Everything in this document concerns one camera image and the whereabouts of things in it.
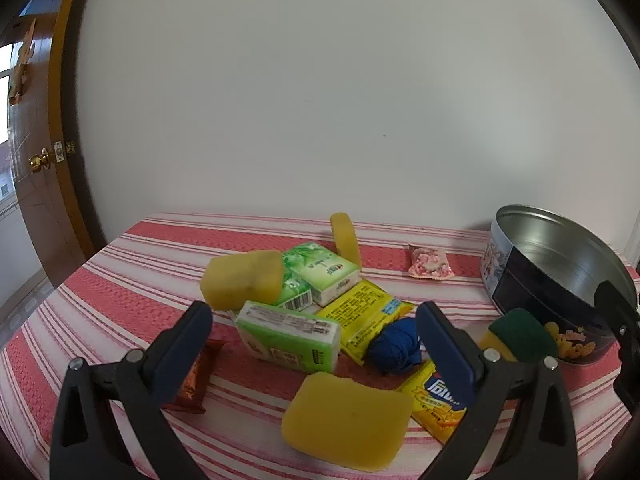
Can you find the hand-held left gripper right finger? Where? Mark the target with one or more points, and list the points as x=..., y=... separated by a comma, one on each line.
x=447, y=360

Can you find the green and yellow scouring sponge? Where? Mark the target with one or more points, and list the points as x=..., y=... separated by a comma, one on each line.
x=525, y=335

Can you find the pink candy packet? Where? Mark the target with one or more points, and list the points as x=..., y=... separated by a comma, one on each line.
x=430, y=262

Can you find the brass lock plate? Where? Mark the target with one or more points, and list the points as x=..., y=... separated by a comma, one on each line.
x=64, y=149

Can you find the yellow chips packet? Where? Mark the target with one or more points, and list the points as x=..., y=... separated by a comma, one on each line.
x=432, y=410

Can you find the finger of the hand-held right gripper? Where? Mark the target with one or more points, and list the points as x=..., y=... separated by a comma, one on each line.
x=620, y=315

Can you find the gold door ornament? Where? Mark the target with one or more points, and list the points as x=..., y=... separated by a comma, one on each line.
x=22, y=60

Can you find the yellow snack packet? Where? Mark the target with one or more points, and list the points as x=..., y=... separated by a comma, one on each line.
x=360, y=310

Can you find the brown wooden door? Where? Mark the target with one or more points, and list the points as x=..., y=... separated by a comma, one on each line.
x=35, y=210

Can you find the round metal cookie tin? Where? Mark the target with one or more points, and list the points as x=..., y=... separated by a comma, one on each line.
x=550, y=255

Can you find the red striped tablecloth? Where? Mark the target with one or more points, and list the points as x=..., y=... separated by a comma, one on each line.
x=125, y=280

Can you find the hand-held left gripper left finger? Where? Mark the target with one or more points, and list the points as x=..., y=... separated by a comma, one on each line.
x=175, y=360

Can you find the blue cloth ball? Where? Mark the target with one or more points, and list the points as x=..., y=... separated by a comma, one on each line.
x=395, y=347

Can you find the brass door knob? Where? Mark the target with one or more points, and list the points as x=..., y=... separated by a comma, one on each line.
x=37, y=161

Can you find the brown snack packet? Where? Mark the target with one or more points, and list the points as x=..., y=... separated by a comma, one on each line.
x=200, y=385

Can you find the green tissue pack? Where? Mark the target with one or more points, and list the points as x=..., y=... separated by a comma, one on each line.
x=285, y=335
x=325, y=270
x=295, y=290

